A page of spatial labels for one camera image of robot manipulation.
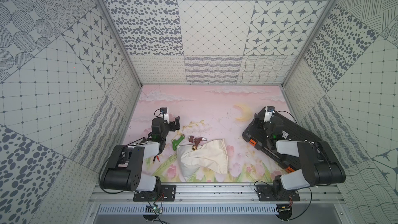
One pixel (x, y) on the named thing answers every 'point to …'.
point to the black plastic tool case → (292, 132)
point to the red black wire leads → (154, 158)
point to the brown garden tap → (192, 139)
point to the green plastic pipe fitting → (175, 142)
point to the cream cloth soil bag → (212, 156)
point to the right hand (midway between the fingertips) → (263, 115)
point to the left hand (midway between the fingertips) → (168, 114)
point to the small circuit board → (153, 208)
